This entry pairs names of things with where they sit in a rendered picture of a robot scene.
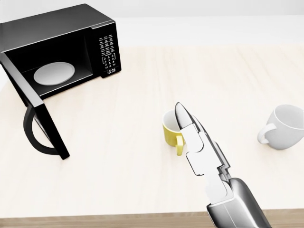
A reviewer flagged black microwave oven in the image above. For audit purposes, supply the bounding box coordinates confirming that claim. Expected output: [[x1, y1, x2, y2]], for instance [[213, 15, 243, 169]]
[[0, 3, 122, 100]]

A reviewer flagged black microwave door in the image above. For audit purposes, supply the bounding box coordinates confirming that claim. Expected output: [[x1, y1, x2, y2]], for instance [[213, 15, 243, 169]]
[[0, 52, 70, 161]]

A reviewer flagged yellow mug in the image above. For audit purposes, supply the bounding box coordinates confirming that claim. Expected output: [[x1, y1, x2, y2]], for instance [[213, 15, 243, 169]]
[[162, 110, 186, 157]]

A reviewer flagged white mug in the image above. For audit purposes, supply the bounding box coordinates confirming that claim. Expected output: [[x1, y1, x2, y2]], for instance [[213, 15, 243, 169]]
[[257, 104, 304, 151]]

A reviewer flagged white microwave turntable plate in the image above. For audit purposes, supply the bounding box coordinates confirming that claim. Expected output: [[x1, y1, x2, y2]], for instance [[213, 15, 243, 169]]
[[33, 62, 76, 86]]

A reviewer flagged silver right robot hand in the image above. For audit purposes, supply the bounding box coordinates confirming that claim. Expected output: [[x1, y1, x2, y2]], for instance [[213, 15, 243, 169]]
[[174, 102, 272, 228]]

